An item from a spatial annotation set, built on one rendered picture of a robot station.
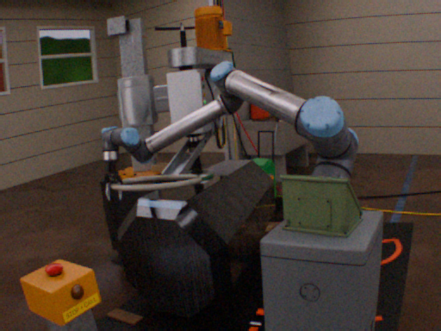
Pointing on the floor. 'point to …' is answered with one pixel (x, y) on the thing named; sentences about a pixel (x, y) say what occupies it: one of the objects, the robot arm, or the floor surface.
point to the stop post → (63, 296)
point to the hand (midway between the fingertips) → (114, 197)
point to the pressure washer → (270, 170)
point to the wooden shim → (125, 316)
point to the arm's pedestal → (322, 277)
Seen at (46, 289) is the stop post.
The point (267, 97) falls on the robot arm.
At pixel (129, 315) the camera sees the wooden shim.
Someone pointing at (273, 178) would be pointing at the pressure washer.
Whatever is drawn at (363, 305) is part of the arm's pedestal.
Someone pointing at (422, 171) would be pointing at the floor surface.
